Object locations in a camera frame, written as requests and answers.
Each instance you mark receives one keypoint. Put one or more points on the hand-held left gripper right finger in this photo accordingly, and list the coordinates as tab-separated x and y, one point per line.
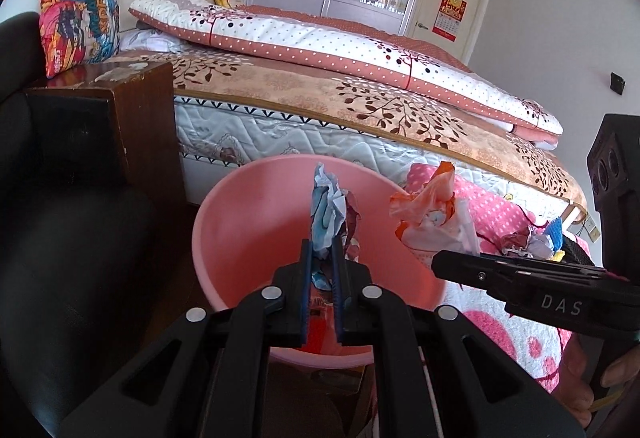
339	290

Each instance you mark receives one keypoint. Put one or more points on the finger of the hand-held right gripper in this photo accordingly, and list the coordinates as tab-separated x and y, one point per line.
470	273

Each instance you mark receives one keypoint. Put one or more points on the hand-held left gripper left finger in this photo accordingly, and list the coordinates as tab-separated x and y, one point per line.
305	290

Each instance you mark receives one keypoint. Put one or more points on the orange white plastic bag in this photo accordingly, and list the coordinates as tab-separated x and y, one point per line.
430	223

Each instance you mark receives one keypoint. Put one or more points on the blue white wrapper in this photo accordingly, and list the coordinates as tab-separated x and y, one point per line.
325	213

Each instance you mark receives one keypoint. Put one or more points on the pink plastic basin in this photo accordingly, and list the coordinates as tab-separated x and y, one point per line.
240	228

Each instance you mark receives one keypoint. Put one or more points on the person's right hand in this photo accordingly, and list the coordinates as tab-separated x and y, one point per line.
575	378

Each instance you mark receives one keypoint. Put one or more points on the pink polka dot mat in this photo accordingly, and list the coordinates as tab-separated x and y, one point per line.
500	338

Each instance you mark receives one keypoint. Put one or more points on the white quilted mattress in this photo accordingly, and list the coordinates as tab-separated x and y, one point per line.
280	133

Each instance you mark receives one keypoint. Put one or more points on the brown floral blanket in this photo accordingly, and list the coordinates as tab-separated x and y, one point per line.
300	88

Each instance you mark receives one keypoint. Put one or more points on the dark wooden nightstand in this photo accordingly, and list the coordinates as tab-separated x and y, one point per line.
135	128

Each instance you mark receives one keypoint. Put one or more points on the white pink dotted quilt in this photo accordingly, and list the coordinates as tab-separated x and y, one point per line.
310	38

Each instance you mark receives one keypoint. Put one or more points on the white pillow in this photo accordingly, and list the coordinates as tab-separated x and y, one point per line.
145	40

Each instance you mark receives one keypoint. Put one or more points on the colourful printed cushion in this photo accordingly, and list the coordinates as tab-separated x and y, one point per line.
80	18

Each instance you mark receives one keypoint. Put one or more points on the beige wall socket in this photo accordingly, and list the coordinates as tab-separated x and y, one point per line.
592	230

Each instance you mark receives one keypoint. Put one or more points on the black wall box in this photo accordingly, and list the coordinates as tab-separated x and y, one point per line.
617	83

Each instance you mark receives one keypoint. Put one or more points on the red wall calendar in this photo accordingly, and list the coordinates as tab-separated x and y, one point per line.
449	15

